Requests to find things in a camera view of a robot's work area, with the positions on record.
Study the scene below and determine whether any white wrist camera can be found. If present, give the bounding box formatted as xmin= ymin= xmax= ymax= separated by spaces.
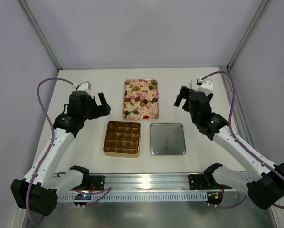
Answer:
xmin=190 ymin=78 xmax=213 ymax=96
xmin=72 ymin=81 xmax=92 ymax=94

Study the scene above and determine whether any gold chocolate box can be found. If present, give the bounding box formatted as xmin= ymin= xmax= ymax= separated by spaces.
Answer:
xmin=103 ymin=121 xmax=141 ymax=158

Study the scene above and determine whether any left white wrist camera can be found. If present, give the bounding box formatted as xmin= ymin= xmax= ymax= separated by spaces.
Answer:
xmin=72 ymin=81 xmax=92 ymax=94

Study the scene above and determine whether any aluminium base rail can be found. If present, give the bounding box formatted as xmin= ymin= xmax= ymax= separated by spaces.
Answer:
xmin=23 ymin=172 xmax=237 ymax=190

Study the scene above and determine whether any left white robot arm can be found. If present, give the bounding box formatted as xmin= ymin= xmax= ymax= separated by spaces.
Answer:
xmin=11 ymin=90 xmax=111 ymax=216

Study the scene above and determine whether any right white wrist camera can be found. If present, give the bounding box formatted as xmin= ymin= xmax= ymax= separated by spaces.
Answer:
xmin=190 ymin=78 xmax=213 ymax=96

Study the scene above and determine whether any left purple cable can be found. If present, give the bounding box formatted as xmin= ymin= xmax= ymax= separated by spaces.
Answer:
xmin=25 ymin=78 xmax=112 ymax=225

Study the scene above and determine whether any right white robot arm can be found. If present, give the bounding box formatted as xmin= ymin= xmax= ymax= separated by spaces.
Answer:
xmin=174 ymin=86 xmax=284 ymax=210

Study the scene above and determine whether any silver tin lid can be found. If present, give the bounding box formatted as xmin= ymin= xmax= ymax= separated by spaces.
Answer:
xmin=150 ymin=123 xmax=186 ymax=156

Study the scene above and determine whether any perforated cable duct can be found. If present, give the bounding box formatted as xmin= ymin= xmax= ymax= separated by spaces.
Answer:
xmin=58 ymin=191 xmax=208 ymax=203

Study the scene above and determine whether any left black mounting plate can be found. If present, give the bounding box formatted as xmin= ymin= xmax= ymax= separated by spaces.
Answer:
xmin=89 ymin=175 xmax=105 ymax=191

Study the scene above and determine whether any black mounting plate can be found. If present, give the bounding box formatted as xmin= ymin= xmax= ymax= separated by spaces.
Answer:
xmin=188 ymin=174 xmax=208 ymax=190
xmin=89 ymin=175 xmax=105 ymax=191

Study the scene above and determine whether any floral tray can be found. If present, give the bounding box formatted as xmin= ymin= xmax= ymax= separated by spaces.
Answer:
xmin=123 ymin=79 xmax=159 ymax=120

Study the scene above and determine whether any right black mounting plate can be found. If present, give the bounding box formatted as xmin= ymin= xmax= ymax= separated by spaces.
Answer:
xmin=188 ymin=174 xmax=208 ymax=190

